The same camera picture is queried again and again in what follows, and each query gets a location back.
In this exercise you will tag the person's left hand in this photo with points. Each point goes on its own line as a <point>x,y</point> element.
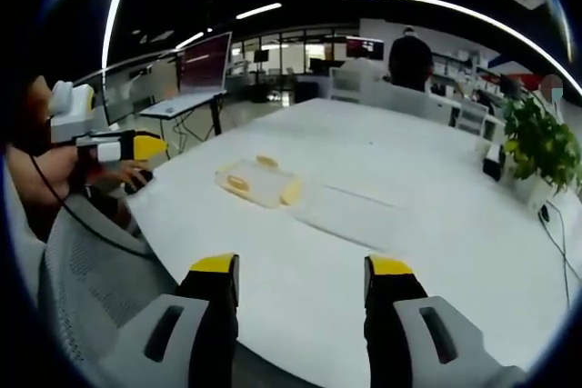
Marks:
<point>132,173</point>

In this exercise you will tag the wall screen with red picture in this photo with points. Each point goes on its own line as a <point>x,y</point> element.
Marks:
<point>364,48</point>

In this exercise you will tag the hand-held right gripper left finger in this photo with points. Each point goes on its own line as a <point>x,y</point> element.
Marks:
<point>182,338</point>

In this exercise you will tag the long curved ceiling light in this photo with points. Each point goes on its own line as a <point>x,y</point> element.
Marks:
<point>477,13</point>

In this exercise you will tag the open laptop on stand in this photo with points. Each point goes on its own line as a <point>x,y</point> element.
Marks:
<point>202,65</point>

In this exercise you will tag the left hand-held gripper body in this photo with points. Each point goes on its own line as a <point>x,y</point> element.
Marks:
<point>73,120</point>

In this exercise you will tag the clear plastic box yellow clasps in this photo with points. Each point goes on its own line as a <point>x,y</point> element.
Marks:
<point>259,181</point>

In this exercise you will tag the short ceiling light strip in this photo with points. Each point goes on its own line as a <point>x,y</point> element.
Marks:
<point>111,29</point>
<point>259,11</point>

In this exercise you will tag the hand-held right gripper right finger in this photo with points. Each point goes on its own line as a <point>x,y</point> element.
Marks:
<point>409,342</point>

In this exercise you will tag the green potted plant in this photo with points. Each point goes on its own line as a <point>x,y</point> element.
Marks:
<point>541,142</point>

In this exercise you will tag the grey mesh office chair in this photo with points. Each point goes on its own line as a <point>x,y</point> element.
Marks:
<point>91,279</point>

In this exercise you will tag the black and white device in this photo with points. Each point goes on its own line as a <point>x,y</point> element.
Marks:
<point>493,163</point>

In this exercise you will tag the white folding stand table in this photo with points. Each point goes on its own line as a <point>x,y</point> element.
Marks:
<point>182,106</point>

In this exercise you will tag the white plant pot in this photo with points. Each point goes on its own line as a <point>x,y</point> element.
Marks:
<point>534,192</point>

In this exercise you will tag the white office chair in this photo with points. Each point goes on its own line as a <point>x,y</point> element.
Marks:
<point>354,83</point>
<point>409,102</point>
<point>472,116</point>

